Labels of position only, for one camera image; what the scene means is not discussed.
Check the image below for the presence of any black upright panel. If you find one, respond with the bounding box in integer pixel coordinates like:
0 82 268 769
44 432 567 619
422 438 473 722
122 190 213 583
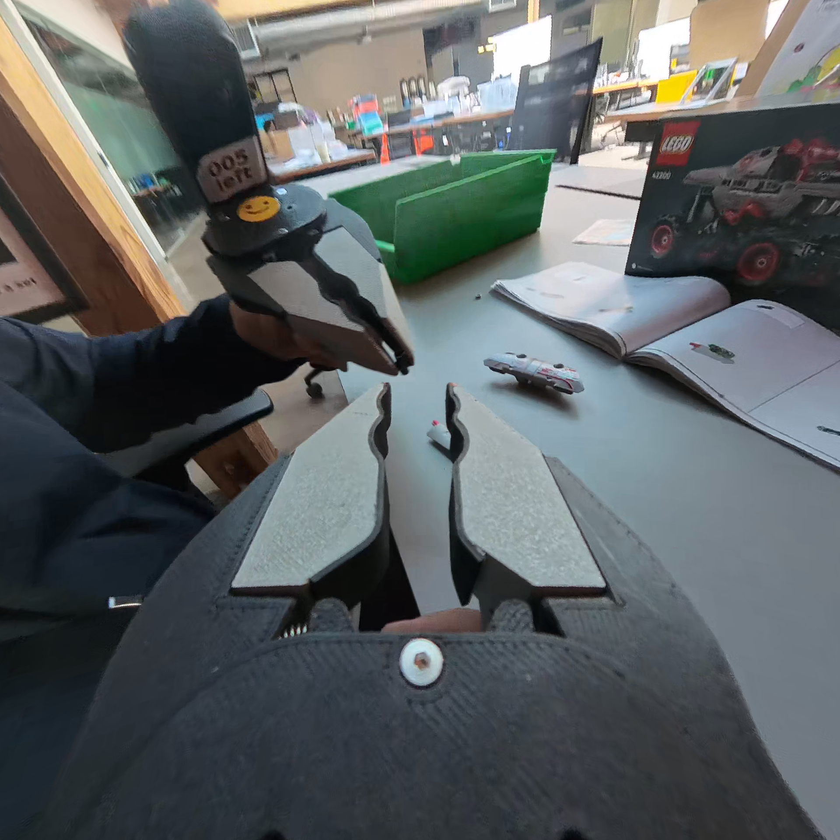
508 37 604 166

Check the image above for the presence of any black mesh chair armrest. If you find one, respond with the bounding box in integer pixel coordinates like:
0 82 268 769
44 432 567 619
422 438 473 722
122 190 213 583
95 390 274 475

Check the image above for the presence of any lego set box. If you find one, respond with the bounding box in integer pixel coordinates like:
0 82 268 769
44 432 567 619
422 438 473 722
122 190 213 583
625 101 840 330

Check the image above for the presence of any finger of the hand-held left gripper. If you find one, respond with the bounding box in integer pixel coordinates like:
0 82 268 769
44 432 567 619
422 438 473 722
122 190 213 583
308 209 416 375
244 261 403 376

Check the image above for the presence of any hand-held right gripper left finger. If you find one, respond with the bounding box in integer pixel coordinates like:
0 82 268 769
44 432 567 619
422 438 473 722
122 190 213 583
230 382 393 610

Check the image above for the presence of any dark framed picture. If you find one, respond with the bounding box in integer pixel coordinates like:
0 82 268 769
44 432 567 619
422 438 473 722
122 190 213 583
0 176 91 324

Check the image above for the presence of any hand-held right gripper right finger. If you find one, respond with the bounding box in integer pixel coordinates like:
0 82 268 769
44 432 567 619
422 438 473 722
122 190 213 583
446 382 609 610

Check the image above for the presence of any person's left forearm dark sleeve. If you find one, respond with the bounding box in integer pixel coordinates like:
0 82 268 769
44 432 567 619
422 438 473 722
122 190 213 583
0 294 304 455

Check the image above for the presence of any grey lego body panel assembly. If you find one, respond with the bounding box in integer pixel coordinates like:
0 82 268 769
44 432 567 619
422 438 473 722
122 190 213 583
483 352 585 395

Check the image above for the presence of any person's left hand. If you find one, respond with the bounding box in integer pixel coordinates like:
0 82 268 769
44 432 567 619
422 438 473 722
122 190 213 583
228 303 345 371

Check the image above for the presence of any sticker sheet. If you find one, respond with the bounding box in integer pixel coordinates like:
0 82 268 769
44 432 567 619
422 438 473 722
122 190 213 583
572 218 636 248

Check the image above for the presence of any yellow bin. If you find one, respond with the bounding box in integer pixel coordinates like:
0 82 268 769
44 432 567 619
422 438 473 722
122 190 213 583
655 68 698 105

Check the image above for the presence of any cluttered background worktable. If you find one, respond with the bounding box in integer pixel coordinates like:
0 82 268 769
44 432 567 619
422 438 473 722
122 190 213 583
262 73 516 175

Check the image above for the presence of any green plastic bin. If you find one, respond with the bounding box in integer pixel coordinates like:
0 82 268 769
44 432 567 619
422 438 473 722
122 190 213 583
327 149 557 286

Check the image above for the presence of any person's dark clothed torso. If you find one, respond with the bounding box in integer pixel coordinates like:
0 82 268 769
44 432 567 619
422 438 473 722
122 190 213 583
0 381 221 840

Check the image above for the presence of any wooden post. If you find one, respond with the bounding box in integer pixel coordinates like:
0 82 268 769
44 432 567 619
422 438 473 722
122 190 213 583
0 18 280 501

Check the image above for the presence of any printed instruction poster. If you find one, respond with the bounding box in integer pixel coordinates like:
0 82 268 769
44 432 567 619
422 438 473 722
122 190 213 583
755 0 840 99

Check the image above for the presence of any open instruction booklet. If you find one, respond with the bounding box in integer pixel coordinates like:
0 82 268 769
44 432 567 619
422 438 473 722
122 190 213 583
490 260 840 472

